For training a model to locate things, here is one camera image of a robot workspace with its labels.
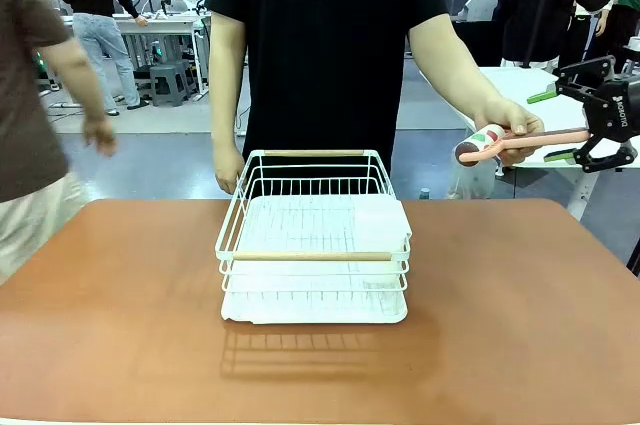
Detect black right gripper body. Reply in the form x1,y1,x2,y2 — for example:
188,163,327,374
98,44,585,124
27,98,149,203
582,75,640,144

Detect pink handled lint roller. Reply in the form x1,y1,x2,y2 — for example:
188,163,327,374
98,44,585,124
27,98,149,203
453,123,592,168

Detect person's right forearm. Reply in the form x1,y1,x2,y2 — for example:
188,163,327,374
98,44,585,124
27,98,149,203
209,59,247,148

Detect person's left forearm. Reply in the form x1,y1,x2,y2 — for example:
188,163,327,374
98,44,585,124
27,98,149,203
418,39,506,122

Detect person's left hand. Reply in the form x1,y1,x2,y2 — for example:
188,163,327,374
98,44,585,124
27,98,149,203
473,96,546,167

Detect person's right hand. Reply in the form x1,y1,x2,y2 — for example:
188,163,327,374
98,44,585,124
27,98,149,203
213,141,247,195

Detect brown shirt bystander's hand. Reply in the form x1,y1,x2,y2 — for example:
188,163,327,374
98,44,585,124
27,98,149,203
81,114,119,158

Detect bystander in black clothes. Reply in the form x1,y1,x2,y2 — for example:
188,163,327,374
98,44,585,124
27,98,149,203
491,0,612,69

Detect bystander in green shirt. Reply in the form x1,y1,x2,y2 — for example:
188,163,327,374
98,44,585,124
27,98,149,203
592,0,640,74

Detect clear plastic bag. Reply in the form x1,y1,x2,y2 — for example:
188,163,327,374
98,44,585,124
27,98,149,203
446,153,497,201

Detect person's black t-shirt torso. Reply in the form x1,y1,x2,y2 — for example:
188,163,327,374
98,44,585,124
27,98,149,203
204,0,449,186

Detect white drip tray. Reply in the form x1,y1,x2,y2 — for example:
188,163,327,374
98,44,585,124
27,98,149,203
220,264,409,325

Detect grey plastic stool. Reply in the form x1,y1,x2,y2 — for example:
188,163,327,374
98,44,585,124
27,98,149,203
148,61,190,108

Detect white background workbench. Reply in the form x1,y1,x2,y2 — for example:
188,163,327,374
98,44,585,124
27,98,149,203
59,12,212,102

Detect bystander black sweater blue jeans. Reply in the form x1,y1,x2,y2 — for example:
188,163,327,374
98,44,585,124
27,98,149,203
59,0,151,117

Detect bystander in brown shirt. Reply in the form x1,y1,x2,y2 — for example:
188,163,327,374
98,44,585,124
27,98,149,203
0,0,119,286

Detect white wire basket wooden handles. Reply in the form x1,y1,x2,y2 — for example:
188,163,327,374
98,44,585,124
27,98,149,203
214,148,413,296

